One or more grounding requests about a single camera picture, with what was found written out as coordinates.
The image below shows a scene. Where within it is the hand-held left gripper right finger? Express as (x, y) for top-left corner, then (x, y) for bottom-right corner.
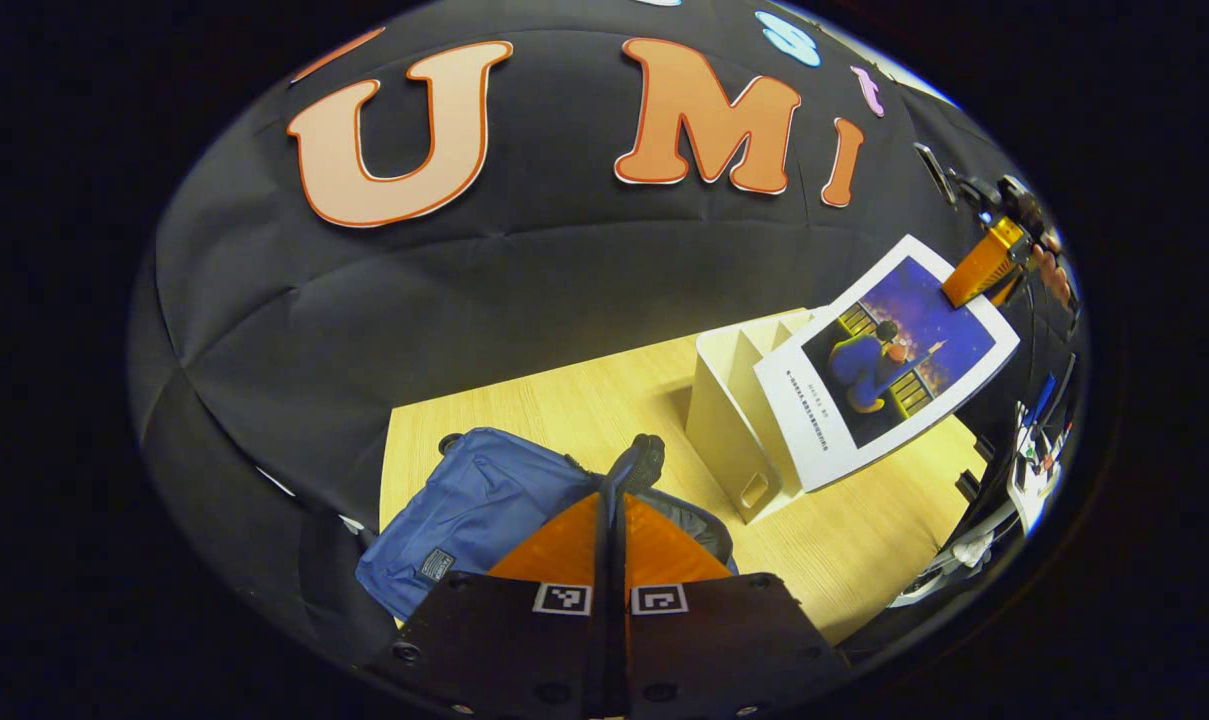
(614, 495), (850, 720)

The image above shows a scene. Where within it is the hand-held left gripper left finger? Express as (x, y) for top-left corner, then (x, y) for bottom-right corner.
(364, 490), (615, 720)

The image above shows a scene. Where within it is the blue night scene book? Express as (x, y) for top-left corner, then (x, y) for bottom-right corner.
(754, 235), (1022, 493)

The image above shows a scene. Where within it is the blue schoolbag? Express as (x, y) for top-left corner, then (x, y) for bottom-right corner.
(356, 428), (740, 623)

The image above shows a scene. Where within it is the white bookshelf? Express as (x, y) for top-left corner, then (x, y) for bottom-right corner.
(684, 308), (815, 525)

